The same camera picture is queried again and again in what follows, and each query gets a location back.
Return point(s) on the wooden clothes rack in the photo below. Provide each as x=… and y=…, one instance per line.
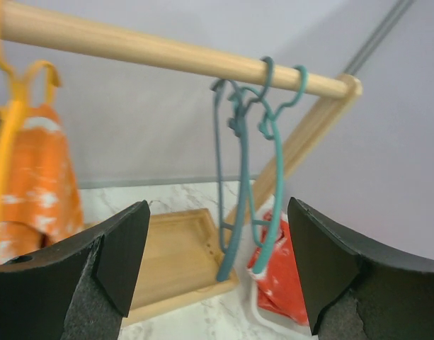
x=50, y=29

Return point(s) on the yellow hanger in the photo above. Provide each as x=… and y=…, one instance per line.
x=14, y=113

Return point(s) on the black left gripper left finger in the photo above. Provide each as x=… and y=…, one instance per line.
x=79, y=288

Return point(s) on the teal hanger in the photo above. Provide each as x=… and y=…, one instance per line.
x=265, y=233

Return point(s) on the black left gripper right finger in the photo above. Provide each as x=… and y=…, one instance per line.
x=355, y=287

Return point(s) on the orange white-speckled trousers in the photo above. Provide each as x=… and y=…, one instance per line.
x=41, y=204

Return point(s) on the grey-blue hanger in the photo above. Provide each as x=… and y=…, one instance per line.
x=230, y=232

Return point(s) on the red white-speckled trousers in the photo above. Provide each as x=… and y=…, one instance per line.
x=278, y=288

